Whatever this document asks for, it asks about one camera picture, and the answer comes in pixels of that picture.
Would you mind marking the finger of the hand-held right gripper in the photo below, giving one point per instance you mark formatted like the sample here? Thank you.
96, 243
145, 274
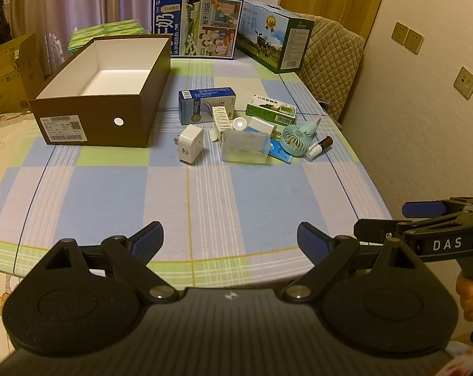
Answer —
373, 229
422, 208

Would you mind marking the small white box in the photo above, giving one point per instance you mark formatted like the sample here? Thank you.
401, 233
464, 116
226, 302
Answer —
260, 126

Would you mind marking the beige wall socket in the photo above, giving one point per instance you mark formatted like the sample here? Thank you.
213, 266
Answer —
399, 32
414, 42
466, 83

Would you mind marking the person's right hand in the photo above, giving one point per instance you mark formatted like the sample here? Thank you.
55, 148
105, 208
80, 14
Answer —
470, 297

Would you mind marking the blue medicine box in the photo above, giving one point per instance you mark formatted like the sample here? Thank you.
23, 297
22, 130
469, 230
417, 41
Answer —
199, 103

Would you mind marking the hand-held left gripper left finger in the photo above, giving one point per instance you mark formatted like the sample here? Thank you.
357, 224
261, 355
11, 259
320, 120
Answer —
148, 239

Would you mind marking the clear plastic box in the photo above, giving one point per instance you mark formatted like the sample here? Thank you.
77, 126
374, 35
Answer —
244, 147

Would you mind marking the clear blister tray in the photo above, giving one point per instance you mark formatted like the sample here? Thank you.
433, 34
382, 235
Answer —
222, 119

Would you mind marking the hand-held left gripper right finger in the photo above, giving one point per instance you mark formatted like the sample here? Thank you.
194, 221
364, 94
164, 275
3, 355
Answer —
311, 241

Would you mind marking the red printed package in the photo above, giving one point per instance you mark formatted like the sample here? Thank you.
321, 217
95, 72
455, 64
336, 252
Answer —
467, 360

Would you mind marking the brown shoe box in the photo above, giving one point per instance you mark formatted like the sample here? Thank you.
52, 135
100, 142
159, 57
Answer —
130, 133

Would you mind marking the white plug adapter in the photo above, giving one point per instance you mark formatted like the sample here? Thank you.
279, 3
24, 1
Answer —
191, 145

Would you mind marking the small brown dropper bottle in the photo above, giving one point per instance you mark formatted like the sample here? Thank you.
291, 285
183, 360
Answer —
324, 143

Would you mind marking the green medicine box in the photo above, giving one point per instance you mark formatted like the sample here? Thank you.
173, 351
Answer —
271, 111

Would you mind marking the mint handheld fan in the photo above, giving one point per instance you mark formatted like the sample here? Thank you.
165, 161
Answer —
297, 139

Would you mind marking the green and blue milk carton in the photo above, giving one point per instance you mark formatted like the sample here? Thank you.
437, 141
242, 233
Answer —
271, 35

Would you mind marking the small white plastic piece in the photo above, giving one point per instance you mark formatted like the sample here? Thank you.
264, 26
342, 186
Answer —
215, 136

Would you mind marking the white round cap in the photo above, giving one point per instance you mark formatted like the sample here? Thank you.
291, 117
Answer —
239, 124

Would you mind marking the cream cartoon bedsheet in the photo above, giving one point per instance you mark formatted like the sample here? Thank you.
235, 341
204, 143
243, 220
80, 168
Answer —
1, 145

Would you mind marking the blue printed milk carton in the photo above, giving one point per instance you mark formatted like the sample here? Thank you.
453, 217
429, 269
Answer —
197, 27

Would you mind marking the open cardboard box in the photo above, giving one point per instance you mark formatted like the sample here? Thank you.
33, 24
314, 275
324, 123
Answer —
5, 74

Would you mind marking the green tissue multipack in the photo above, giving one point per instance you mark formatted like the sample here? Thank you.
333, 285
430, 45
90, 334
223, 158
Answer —
103, 33

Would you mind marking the beige quilted chair cushion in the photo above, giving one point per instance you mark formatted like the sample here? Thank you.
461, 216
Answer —
330, 58

